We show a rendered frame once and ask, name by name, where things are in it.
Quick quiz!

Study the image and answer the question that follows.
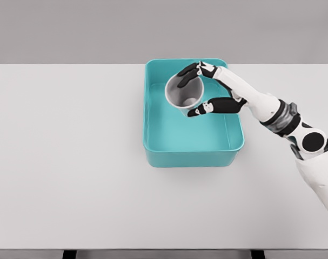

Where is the teal rectangular basket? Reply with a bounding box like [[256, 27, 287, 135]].
[[142, 58, 245, 168]]

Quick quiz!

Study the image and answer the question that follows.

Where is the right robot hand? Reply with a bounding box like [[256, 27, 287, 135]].
[[173, 60, 254, 118]]

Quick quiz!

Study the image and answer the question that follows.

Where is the white paper cup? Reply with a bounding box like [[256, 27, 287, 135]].
[[164, 71, 205, 117]]

